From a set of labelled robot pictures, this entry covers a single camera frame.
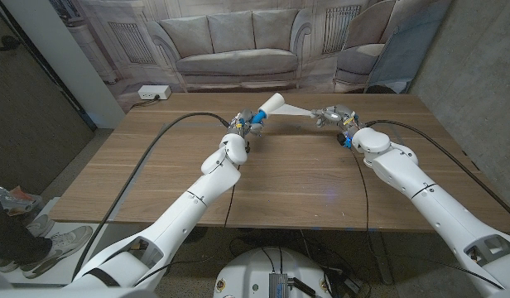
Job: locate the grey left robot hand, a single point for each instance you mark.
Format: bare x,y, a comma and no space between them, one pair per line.
242,124

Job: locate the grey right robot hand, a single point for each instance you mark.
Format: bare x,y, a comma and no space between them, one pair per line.
338,113

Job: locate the white lint roller sheet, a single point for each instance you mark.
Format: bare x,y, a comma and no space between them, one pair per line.
294,110

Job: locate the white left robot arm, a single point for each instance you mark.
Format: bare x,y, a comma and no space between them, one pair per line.
184,215

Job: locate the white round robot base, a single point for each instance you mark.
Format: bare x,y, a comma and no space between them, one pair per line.
246,273

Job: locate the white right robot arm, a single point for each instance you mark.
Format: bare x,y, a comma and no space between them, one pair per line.
441,207

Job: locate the grey box on robot base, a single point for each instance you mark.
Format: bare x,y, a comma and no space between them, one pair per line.
277,285

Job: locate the printed sofa room backdrop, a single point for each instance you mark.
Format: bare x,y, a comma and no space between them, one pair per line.
238,37

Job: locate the white power strip box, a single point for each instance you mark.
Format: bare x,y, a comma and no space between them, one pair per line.
154,92

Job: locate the grey blue leaning board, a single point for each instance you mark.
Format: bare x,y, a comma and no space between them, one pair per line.
408,49

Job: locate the dark grey table leg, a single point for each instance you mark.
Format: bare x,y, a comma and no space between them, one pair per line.
381,260

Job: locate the grey white sneaker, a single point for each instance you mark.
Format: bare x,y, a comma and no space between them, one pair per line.
39,225
64,246

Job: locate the white robot torso edge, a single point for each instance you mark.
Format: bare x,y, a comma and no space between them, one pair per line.
73,293

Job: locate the crumpled plastic bag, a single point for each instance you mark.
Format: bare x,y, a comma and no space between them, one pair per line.
12,203

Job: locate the person leg in black trousers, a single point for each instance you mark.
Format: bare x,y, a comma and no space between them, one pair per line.
15,240

